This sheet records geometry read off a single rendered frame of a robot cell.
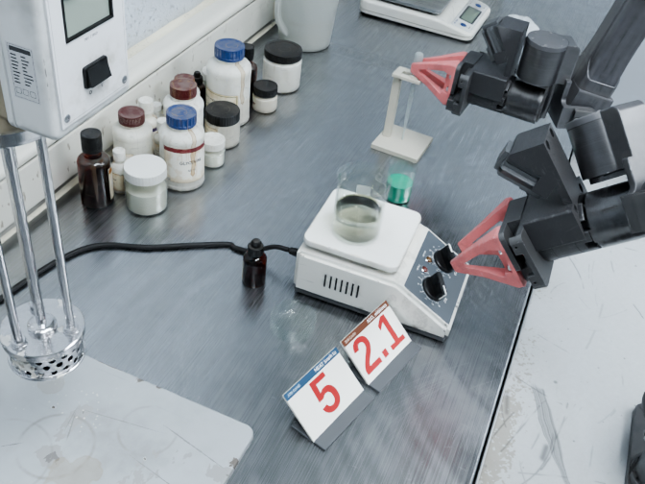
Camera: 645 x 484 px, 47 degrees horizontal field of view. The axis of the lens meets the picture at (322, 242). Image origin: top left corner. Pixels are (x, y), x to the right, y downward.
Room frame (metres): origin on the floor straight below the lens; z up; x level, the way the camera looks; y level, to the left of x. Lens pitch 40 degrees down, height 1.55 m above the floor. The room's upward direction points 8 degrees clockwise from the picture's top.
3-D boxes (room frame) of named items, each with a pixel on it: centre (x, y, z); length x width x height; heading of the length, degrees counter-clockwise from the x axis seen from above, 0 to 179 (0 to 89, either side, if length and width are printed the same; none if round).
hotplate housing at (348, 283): (0.71, -0.07, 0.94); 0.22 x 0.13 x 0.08; 74
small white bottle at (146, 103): (0.94, 0.28, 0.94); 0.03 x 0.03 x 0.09
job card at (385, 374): (0.59, -0.08, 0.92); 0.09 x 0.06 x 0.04; 148
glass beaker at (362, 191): (0.70, -0.04, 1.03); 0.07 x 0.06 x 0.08; 37
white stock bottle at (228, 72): (1.07, 0.19, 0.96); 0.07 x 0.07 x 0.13
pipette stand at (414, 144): (1.06, -0.11, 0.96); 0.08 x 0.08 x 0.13; 69
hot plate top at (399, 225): (0.72, -0.05, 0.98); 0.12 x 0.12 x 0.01; 74
